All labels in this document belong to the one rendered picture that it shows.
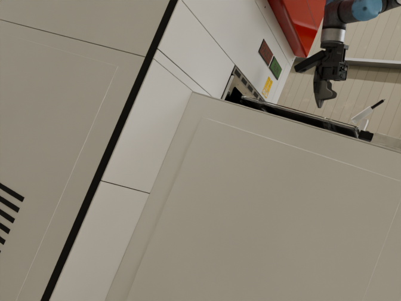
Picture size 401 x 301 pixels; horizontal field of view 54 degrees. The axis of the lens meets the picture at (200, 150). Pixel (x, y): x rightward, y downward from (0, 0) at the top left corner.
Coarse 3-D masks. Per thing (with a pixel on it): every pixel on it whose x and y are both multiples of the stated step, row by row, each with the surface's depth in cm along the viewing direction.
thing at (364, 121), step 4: (368, 108) 148; (360, 112) 149; (364, 112) 149; (368, 112) 149; (356, 116) 149; (360, 116) 149; (364, 116) 150; (352, 120) 150; (356, 120) 150; (364, 120) 148; (360, 124) 148; (364, 124) 148; (360, 128) 148; (364, 128) 147
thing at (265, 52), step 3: (264, 42) 135; (264, 45) 136; (261, 48) 135; (264, 48) 137; (267, 48) 139; (261, 51) 135; (264, 51) 137; (267, 51) 139; (270, 51) 141; (264, 54) 138; (267, 54) 140; (270, 54) 142; (264, 57) 139; (267, 57) 141; (270, 57) 143; (267, 60) 142
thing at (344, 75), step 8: (328, 48) 130; (336, 48) 128; (344, 48) 127; (328, 56) 130; (336, 56) 128; (344, 56) 128; (320, 64) 131; (328, 64) 128; (336, 64) 127; (344, 64) 129; (320, 72) 130; (328, 72) 130; (336, 72) 128; (344, 72) 130; (336, 80) 133; (344, 80) 131
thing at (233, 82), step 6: (234, 78) 123; (228, 84) 123; (234, 84) 124; (240, 84) 128; (228, 90) 122; (240, 90) 129; (246, 90) 133; (222, 96) 123; (228, 96) 124; (252, 96) 138
